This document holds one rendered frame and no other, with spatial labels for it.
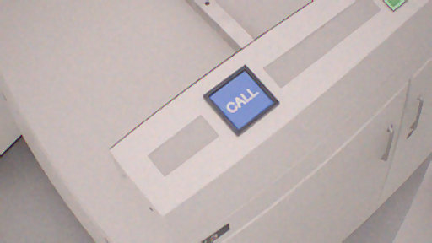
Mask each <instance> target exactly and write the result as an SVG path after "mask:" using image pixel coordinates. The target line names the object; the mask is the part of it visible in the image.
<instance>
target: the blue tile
mask: <svg viewBox="0 0 432 243"><path fill-rule="evenodd" d="M210 100H211V101H212V102H213V103H214V104H215V105H216V106H217V107H218V108H219V109H220V110H221V111H222V113H223V115H225V116H226V117H227V118H228V119H229V121H230V122H231V123H232V124H233V125H234V126H235V128H236V130H237V131H238V130H240V129H241V128H242V127H243V126H244V125H245V124H246V123H248V122H249V121H251V120H252V119H253V118H255V117H256V116H258V115H259V114H260V113H262V112H263V111H264V110H266V109H267V108H268V107H269V106H270V105H271V104H273V101H272V100H271V99H270V98H269V97H267V96H266V95H265V94H264V93H263V90H262V89H261V88H260V87H259V86H258V85H257V84H256V83H255V81H254V80H253V79H252V78H251V77H250V76H249V75H248V74H246V72H243V73H242V74H241V75H239V76H238V77H237V78H235V79H234V80H232V81H231V82H230V83H228V84H227V85H225V86H224V87H223V88H221V89H220V90H218V91H217V92H216V93H214V94H213V95H211V96H210Z"/></svg>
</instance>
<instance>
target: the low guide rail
mask: <svg viewBox="0 0 432 243"><path fill-rule="evenodd" d="M185 1H186V2H187V3H188V4H189V5H191V7H192V8H193V9H194V10H195V11H196V12H197V13H198V14H200V15H201V16H202V18H203V19H204V20H205V21H207V22H208V23H209V24H210V25H211V27H212V28H213V29H214V30H216V31H217V32H218V33H219V34H220V36H221V37H222V38H223V39H224V40H225V41H226V42H227V43H228V44H229V46H230V47H232V48H233V49H234V50H235V51H236V52H238V51H239V50H241V49H242V48H243V47H245V46H246V45H248V44H249V43H250V42H252V41H254V39H253V38H252V37H251V36H250V35H249V34H248V33H247V32H246V31H245V30H244V29H243V28H242V27H241V26H240V25H239V24H238V23H237V22H236V21H235V20H234V19H233V18H232V17H231V16H230V15H229V14H228V13H227V12H226V11H225V10H224V9H223V8H221V7H220V6H219V5H218V4H217V2H215V1H214V0H185Z"/></svg>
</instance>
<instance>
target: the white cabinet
mask: <svg viewBox="0 0 432 243"><path fill-rule="evenodd" d="M0 90H1V92H2V94H3V98H4V100H6V103H7V105H8V108H9V109H10V112H11V114H12V116H13V118H14V120H15V122H16V124H17V125H18V128H19V130H20V131H21V134H22V135H23V137H24V140H25V141H26V143H27V144H28V146H29V147H30V150H31V152H32V154H33V156H34V157H35V159H37V160H38V162H39V163H40V166H41V167H42V169H43V170H44V171H45V173H46V175H47V176H48V178H49V180H50V181H51V183H52V184H53V186H54V187H55V188H56V190H57V191H58V193H59V194H60V195H61V197H62V198H63V200H64V202H65V203H66V204H67V205H68V206H69V207H70V209H71V211H72V212H73V214H74V215H75V216H76V217H77V219H78V221H79V222H80V224H81V225H83V226H84V228H85V229H86V231H87V232H88V233H89V234H90V235H91V237H92V238H93V239H94V240H95V241H96V242H97V243H112V242H111V240H110V239H109V238H108V236H107V235H106V234H105V232H104V231H103V230H102V229H101V228H100V227H99V225H98V224H97V223H96V222H95V221H94V219H93V218H92V217H91V215H90V214H89V212H88V211H87V210H86V209H85V208H84V206H83V204H82V203H81V202H80V201H79V200H78V199H77V197H76V195H75V194H74V193H73V192H72V190H71V188H70V186H69V185H68V184H67V183H66V182H65V179H64V178H63V177H62V176H61V174H60V173H59V171H58V170H57V167H56V166H55V165H54V163H52V161H51V159H50V157H49V156H48V153H47V152H46V151H45V150H44V149H43V146H42V145H41V142H40V141H39V140H38V138H37V137H36V135H35V134H34V132H33V131H32V128H31V127H30V125H29V123H28V122H27V120H26V118H25V117H24V114H23V113H22V111H21V109H20V108H19V106H18V104H17V102H16V101H15V98H14V97H13V95H12V93H11V92H10V90H9V88H8V86H7V85H6V83H5V80H4V79H3V76H2V74H1V73H0ZM431 152H432V37H431V38H430V39H429V40H428V41H427V43H426V42H425V44H424V45H423V46H421V48H419V50H418V51H417V52H416V53H415V54H414V55H413V56H412V57H410V59H409V60H408V61H407V62H405V64H404V65H403V66H402V67H401V68H399V69H398V71H397V72H395V73H394V75H392V76H391V78H389V79H388V80H387V81H386V83H385V84H383V85H382V86H381V87H380V88H379V89H378V90H377V91H376V92H375V93H374V94H373V95H372V96H371V97H370V98H369V99H368V100H367V101H365V102H364V104H363V105H361V107H359V109H358V110H356V111H355V112H354V113H352V115H351V116H349V117H348V119H346V120H345V121H344V122H343V123H342V124H341V125H340V126H339V127H337V128H336V129H335V131H333V132H332V133H330V134H329V136H328V137H326V138H325V139H324V140H322V142H321V143H319V144H318V145H317V146H315V147H314V148H313V149H312V150H311V151H310V152H309V153H308V154H306V155H305V156H304V157H303V158H302V159H301V160H300V161H298V162H297V163H296V164H295V165H293V166H292V167H291V168H290V169H289V170H287V171H286V172H285V173H284V174H282V175H281V176H280V177H279V178H278V179H277V180H275V181H274V182H273V183H271V184H270V185H269V186H267V187H266V188H265V189H263V190H262V191H261V192H259V193H258V194H257V195H256V196H254V197H253V198H252V199H251V200H250V201H249V202H247V203H246V204H244V205H243V206H242V207H240V208H238V209H237V210H235V211H234V212H233V213H231V214H230V215H228V216H227V217H226V218H225V219H223V220H222V221H221V222H218V223H217V224H216V225H215V226H214V227H212V228H211V229H208V230H207V231H206V232H204V233H203V234H202V235H199V236H198V237H197V238H196V239H193V241H192V242H190V243H341V242H342V241H343V240H345V239H346V238H348V236H349V235H351V234H352V233H353V232H354V231H355V230H356V229H357V228H358V227H359V226H360V225H361V224H362V223H363V222H364V221H366V220H367V219H368V217H370V216H371V214H373V213H374V212H375V211H376V209H378V208H379V207H380V206H381V205H382V204H383V203H385V201H386V200H387V199H388V198H389V197H390V196H391V195H392V194H393V192H395V191H396V190H397V189H398V188H399V187H400V186H401V185H402V184H403V182H404V181H405V180H406V179H408V177H409V176H410V175H411V174H412V173H413V172H414V171H415V170H416V169H417V168H418V167H419V165H421V163H422V162H424V160H425V159H426V158H427V157H428V155H430V153H431Z"/></svg>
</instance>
